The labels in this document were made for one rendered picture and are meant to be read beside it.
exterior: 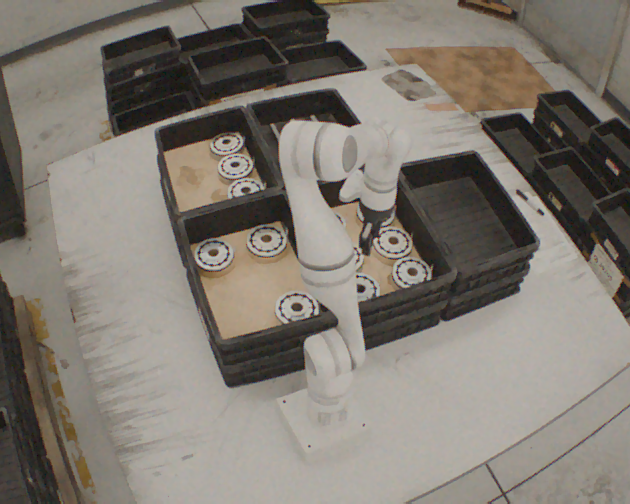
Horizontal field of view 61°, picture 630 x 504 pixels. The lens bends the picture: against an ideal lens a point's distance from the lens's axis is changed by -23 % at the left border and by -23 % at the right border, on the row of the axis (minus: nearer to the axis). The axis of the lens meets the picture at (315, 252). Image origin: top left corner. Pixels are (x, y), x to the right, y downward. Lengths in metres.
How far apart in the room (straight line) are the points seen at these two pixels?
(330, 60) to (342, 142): 2.30
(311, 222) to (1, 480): 1.33
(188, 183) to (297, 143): 0.95
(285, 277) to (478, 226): 0.57
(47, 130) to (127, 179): 1.68
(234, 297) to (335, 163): 0.74
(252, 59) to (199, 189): 1.29
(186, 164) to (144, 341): 0.57
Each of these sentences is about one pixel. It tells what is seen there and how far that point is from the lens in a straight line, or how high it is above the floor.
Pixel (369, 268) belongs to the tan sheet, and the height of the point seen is 0.83.
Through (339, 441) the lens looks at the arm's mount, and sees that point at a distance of 1.51.
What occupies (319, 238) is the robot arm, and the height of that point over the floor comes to 1.35.
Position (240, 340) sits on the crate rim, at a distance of 1.46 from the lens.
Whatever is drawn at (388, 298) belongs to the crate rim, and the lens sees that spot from 1.55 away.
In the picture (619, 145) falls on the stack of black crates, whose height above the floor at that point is 0.50.
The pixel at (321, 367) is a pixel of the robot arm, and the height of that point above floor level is 1.10.
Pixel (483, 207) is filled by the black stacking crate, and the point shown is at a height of 0.83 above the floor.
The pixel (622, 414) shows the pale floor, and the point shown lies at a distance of 2.78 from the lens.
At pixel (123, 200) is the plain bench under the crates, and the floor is 0.70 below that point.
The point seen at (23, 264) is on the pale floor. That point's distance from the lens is 3.04.
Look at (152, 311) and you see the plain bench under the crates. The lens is 1.81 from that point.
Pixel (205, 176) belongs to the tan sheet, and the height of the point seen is 0.83.
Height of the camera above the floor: 2.16
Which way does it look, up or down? 50 degrees down
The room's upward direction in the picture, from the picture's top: 4 degrees clockwise
